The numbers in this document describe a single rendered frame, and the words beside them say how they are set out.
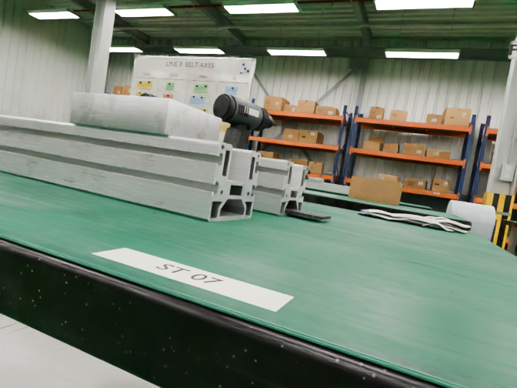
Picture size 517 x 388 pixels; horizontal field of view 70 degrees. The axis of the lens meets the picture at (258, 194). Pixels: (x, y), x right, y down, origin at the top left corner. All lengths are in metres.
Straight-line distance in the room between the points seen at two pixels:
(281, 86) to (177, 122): 11.74
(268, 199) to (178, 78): 3.70
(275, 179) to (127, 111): 0.23
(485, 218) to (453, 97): 7.49
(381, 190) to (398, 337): 2.32
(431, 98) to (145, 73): 8.38
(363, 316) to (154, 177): 0.32
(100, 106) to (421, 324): 0.42
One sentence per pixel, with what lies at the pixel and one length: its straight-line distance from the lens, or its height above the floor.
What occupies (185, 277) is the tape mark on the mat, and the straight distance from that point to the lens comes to 0.20.
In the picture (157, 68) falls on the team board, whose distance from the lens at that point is 4.42.
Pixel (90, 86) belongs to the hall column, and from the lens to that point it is 9.45.
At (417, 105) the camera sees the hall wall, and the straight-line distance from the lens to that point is 11.22.
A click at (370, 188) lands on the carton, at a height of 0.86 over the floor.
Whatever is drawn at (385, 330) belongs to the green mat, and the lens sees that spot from 0.18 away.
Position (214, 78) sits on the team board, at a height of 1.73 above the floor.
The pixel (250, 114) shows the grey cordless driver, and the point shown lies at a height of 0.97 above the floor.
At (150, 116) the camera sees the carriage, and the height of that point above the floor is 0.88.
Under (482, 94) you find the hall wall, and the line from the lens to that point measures 11.36.
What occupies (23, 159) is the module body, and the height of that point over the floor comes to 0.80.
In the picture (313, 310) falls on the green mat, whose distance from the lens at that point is 0.18.
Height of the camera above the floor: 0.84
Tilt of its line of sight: 3 degrees down
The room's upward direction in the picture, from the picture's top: 9 degrees clockwise
